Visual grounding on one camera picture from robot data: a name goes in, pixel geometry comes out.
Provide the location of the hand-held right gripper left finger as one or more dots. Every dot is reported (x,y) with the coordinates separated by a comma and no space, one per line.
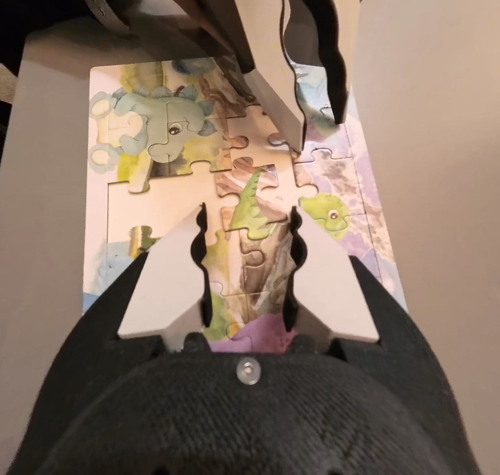
(168,291)

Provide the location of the dinosaur puzzle board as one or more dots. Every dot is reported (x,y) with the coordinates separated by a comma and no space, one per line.
(125,209)

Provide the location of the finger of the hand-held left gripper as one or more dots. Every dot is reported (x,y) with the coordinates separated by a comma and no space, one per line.
(347,14)
(265,34)

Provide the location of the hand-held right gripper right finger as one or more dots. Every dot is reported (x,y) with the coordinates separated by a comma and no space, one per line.
(336,295)

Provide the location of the green tail puzzle piece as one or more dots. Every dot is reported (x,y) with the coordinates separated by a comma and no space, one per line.
(250,205)

